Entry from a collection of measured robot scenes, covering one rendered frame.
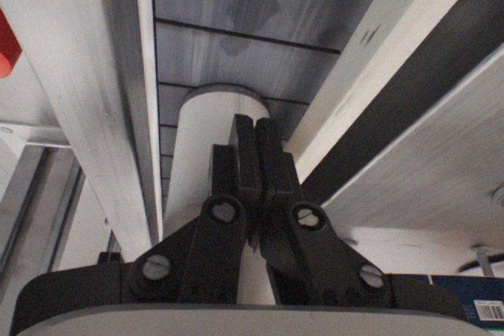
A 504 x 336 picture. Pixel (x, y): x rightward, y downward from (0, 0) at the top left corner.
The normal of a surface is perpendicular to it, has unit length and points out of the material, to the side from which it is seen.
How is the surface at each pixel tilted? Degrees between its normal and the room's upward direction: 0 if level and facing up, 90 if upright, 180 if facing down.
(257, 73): 0
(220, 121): 90
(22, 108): 0
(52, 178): 90
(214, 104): 90
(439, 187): 0
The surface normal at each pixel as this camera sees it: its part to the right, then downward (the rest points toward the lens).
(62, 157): 0.22, -0.51
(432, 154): 0.00, 0.86
